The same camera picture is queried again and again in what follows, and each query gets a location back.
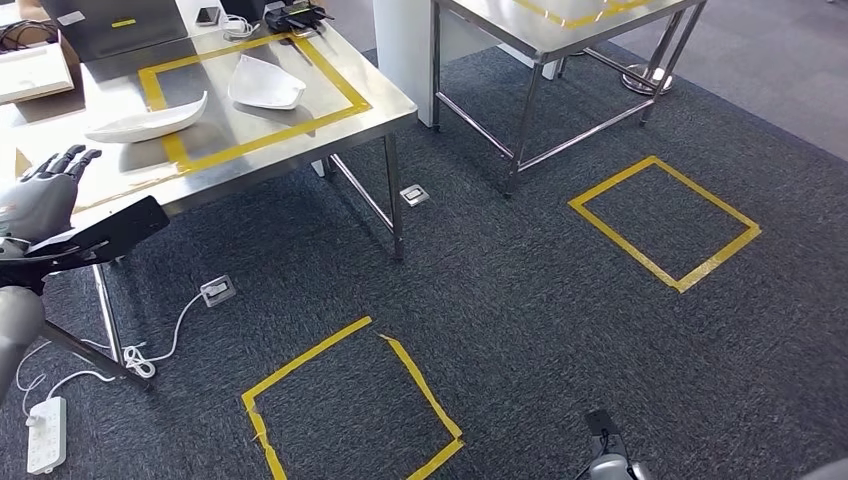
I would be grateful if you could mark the brown cardboard box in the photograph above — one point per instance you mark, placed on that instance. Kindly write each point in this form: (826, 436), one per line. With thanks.
(74, 63)

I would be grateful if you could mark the grey laptop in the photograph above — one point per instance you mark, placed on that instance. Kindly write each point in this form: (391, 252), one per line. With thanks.
(119, 33)

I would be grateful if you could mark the white cabinet block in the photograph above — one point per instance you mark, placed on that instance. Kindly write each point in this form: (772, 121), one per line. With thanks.
(404, 53)

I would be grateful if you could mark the white curved car part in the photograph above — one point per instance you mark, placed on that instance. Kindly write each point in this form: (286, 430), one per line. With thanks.
(152, 122)

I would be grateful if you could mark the yellow floor tape square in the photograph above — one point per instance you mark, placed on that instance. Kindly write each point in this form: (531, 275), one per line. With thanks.
(305, 359)
(623, 244)

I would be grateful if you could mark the silver floor socket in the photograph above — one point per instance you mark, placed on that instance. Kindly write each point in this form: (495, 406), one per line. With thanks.
(415, 195)
(217, 291)

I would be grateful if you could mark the dark smartphone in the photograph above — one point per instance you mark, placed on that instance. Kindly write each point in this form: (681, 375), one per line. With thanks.
(208, 16)

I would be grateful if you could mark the white triangular car part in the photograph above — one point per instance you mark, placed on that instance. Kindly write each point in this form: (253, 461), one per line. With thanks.
(265, 86)

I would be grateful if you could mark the white power strip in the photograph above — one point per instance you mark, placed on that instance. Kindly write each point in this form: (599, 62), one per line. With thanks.
(46, 437)

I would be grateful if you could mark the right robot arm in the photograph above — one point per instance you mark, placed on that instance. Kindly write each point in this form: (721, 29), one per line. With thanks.
(609, 470)

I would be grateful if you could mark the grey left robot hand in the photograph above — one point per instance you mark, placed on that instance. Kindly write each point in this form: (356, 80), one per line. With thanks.
(40, 202)

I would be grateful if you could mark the flat white box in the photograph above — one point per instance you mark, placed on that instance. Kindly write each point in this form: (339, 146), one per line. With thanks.
(33, 73)

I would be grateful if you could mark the white workbench chrome legs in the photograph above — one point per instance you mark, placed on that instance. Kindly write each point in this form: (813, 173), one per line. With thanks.
(212, 132)

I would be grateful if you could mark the yellow workbench tape rectangle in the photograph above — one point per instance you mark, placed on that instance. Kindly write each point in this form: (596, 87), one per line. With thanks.
(576, 21)
(329, 73)

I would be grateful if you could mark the silver round stanchion base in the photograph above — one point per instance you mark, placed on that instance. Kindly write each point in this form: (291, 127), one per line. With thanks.
(636, 83)

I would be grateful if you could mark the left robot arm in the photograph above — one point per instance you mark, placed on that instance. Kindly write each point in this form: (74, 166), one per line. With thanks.
(16, 331)

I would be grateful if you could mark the stainless steel workbench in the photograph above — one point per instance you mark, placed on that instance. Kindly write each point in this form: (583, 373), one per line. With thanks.
(477, 12)

